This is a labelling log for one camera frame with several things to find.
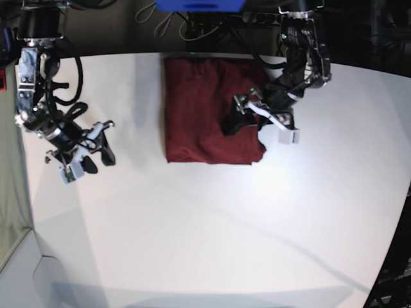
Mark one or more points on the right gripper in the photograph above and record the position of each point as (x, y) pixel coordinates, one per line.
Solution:
(75, 144)

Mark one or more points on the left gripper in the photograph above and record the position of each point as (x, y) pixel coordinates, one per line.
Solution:
(250, 105)

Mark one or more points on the dark red t-shirt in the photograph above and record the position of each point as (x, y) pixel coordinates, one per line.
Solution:
(198, 98)

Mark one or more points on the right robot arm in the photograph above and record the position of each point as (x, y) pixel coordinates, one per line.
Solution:
(39, 111)

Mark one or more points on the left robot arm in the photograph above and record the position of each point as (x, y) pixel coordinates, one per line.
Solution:
(307, 65)

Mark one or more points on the black power strip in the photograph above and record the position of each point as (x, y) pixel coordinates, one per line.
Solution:
(266, 19)

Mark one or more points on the red black device left edge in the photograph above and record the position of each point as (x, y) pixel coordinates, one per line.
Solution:
(2, 80)

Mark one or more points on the blue box at top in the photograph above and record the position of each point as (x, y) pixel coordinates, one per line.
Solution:
(200, 5)

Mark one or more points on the blue bottle left edge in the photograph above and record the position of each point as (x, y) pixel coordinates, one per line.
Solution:
(7, 40)

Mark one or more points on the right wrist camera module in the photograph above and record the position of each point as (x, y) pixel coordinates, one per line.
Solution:
(71, 172)

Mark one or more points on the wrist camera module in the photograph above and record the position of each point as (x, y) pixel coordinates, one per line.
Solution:
(289, 136)
(71, 172)

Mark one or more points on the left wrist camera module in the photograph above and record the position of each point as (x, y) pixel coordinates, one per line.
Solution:
(289, 136)

